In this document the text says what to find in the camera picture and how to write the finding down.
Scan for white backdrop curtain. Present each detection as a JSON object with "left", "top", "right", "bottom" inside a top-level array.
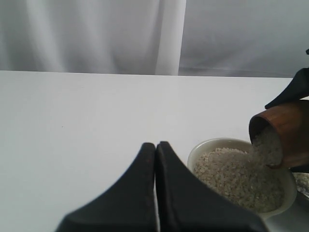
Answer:
[{"left": 0, "top": 0, "right": 309, "bottom": 77}]

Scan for white ceramic bowl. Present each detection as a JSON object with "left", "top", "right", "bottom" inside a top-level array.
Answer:
[{"left": 187, "top": 138, "right": 297, "bottom": 219}]

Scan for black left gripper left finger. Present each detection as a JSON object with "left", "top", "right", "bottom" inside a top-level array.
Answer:
[{"left": 56, "top": 143, "right": 157, "bottom": 232}]

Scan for white rice grains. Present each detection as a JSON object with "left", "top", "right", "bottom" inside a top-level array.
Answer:
[{"left": 194, "top": 147, "right": 284, "bottom": 213}]

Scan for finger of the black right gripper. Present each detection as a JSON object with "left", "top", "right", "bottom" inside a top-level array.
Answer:
[{"left": 265, "top": 68, "right": 309, "bottom": 109}]

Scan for brown wooden cup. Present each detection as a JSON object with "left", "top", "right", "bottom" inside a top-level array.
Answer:
[{"left": 249, "top": 100, "right": 309, "bottom": 173}]

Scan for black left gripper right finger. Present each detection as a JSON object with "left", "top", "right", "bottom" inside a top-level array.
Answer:
[{"left": 156, "top": 142, "right": 268, "bottom": 232}]

